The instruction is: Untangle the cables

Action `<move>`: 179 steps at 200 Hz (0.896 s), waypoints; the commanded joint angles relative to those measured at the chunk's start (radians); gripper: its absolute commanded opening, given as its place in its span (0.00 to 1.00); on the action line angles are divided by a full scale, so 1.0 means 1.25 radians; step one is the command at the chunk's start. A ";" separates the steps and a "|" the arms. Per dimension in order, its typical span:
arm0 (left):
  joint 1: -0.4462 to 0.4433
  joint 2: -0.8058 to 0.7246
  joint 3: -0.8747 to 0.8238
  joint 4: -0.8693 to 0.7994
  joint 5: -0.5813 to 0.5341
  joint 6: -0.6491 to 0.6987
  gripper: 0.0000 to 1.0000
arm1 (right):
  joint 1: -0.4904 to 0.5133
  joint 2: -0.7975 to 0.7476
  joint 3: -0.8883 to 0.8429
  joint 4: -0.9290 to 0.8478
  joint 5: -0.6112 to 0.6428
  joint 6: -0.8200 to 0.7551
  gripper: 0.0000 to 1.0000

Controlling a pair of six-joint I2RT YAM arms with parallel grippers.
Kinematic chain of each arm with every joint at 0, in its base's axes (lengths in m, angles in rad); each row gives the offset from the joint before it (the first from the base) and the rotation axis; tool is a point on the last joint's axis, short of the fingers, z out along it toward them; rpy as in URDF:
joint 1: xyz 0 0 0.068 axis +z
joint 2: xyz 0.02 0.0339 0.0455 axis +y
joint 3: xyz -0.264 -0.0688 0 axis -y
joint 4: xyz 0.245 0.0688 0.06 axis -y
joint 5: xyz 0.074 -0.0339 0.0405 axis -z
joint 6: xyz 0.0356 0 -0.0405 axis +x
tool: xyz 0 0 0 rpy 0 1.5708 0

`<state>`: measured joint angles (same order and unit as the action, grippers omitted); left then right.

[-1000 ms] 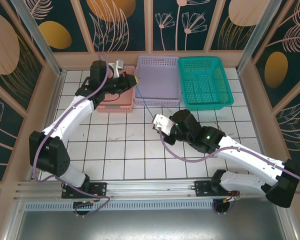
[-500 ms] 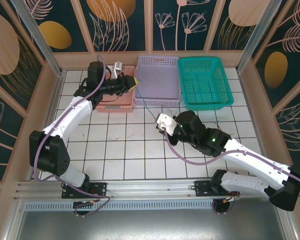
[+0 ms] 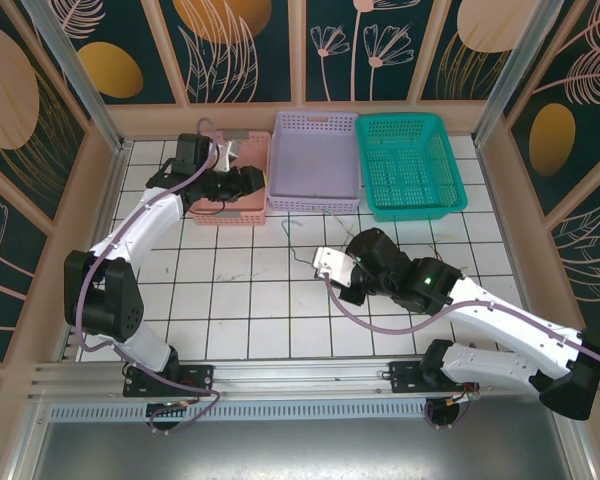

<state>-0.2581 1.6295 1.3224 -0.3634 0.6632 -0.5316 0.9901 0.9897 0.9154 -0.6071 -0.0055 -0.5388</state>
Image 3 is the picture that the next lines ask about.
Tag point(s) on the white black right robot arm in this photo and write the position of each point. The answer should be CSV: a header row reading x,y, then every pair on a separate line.
x,y
505,310

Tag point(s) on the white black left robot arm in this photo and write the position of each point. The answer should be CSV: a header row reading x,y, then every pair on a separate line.
x,y
130,230

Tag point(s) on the pink perforated plastic basket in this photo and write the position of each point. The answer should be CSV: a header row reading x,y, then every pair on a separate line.
x,y
250,202

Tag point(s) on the grey basket label clip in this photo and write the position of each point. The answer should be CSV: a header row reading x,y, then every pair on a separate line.
x,y
236,214
240,135

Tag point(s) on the lilac perforated plastic basket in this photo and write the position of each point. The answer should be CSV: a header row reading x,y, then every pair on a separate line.
x,y
310,160

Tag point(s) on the teal mesh plastic basket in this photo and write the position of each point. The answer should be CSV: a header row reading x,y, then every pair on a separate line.
x,y
410,165

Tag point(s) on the grey metal sheet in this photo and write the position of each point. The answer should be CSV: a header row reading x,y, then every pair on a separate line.
x,y
300,450

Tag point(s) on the aluminium frame post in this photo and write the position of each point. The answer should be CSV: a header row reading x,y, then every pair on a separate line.
x,y
506,75
79,75

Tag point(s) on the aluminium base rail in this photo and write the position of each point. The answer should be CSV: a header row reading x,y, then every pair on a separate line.
x,y
300,372

